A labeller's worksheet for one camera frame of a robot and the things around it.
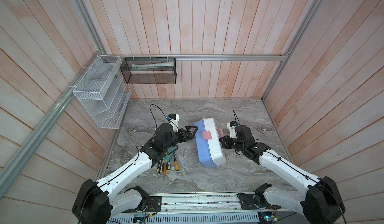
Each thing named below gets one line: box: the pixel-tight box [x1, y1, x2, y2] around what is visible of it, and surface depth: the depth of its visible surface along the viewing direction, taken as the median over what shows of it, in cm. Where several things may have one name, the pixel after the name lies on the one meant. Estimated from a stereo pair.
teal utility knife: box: [163, 145, 179, 162], surface depth 89 cm
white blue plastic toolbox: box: [194, 117, 227, 167], surface depth 80 cm
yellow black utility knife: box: [156, 159, 163, 174], surface depth 85 cm
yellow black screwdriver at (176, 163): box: [173, 152, 180, 172], surface depth 87 cm
